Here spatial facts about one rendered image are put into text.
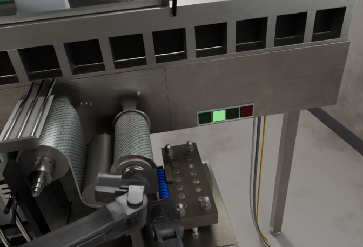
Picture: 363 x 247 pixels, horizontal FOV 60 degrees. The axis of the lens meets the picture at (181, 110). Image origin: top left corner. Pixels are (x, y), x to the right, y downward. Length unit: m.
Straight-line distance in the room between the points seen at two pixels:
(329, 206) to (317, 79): 1.41
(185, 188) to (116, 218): 0.58
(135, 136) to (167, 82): 0.27
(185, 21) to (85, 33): 0.34
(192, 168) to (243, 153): 1.66
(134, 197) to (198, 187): 0.55
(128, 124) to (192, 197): 0.36
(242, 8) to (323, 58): 0.42
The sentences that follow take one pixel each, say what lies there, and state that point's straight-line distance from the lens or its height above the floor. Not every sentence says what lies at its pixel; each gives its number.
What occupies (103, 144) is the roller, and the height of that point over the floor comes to 1.23.
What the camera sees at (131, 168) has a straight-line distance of 0.97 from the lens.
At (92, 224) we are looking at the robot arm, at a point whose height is 1.41.
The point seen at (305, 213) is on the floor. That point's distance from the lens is 2.55.
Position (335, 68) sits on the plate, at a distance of 1.45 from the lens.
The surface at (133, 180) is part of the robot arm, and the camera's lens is 0.77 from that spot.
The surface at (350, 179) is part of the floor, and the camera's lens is 2.90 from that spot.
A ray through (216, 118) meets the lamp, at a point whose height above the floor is 1.18.
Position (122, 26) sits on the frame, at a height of 1.61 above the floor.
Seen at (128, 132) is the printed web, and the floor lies 1.31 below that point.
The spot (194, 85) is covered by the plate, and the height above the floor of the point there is 1.34.
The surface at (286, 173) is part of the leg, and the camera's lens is 1.96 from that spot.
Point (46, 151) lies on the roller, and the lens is 0.98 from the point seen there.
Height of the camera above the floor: 1.94
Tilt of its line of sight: 33 degrees down
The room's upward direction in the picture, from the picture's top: 5 degrees counter-clockwise
